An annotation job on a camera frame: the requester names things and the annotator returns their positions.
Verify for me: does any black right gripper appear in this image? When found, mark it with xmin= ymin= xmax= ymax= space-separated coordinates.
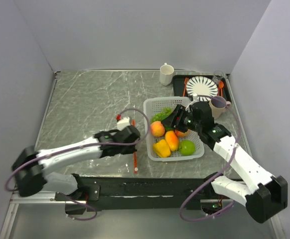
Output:
xmin=161 ymin=104 xmax=202 ymax=133

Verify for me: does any clear zip bag orange zipper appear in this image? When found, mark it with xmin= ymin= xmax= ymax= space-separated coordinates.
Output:
xmin=85 ymin=119 xmax=140 ymax=174

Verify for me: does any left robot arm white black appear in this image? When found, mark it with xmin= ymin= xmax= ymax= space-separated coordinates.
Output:
xmin=12 ymin=125 xmax=141 ymax=200

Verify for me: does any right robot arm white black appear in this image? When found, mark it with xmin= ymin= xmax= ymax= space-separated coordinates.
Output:
xmin=162 ymin=102 xmax=288 ymax=224

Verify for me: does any peach right in basket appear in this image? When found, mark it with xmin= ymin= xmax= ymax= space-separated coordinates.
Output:
xmin=174 ymin=129 xmax=190 ymax=137

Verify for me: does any peach in basket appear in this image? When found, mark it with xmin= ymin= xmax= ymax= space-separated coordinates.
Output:
xmin=174 ymin=129 xmax=190 ymax=137
xmin=150 ymin=121 xmax=165 ymax=137

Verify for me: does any orange yellow mango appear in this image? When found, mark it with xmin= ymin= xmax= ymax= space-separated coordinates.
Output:
xmin=165 ymin=130 xmax=179 ymax=151

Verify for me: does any peach left in basket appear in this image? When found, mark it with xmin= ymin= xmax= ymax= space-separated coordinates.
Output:
xmin=150 ymin=121 xmax=165 ymax=137

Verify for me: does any white plastic perforated basket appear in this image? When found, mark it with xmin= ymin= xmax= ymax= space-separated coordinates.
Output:
xmin=144 ymin=97 xmax=204 ymax=162

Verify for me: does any green apple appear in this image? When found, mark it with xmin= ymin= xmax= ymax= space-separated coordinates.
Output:
xmin=178 ymin=140 xmax=196 ymax=156

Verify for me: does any yellow bell pepper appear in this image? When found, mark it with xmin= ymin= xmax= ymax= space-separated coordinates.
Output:
xmin=152 ymin=139 xmax=171 ymax=158

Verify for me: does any orange plastic fork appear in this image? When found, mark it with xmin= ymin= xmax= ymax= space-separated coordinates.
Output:
xmin=182 ymin=78 xmax=189 ymax=97

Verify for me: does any black white striped plate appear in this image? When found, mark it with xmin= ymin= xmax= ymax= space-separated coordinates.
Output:
xmin=186 ymin=76 xmax=218 ymax=102

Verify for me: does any beige mug purple inside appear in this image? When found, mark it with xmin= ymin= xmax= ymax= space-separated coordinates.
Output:
xmin=209 ymin=96 xmax=231 ymax=120

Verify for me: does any white ceramic mug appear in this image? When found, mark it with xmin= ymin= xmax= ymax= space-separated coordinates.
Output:
xmin=159 ymin=63 xmax=174 ymax=86

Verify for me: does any orange plastic spoon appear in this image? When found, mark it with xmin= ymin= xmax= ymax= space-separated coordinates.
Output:
xmin=218 ymin=81 xmax=224 ymax=97

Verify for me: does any clear glass cup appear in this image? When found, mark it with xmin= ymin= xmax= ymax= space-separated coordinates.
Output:
xmin=212 ymin=70 xmax=224 ymax=85

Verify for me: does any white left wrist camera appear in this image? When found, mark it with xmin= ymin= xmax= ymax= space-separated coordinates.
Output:
xmin=116 ymin=115 xmax=132 ymax=130

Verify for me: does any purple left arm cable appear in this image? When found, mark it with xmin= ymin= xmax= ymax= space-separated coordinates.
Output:
xmin=4 ymin=107 xmax=149 ymax=222

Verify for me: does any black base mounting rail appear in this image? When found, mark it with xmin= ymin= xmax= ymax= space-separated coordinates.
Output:
xmin=52 ymin=176 xmax=245 ymax=215

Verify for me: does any aluminium extrusion frame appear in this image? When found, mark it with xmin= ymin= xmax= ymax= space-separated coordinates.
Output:
xmin=0 ymin=71 xmax=86 ymax=239

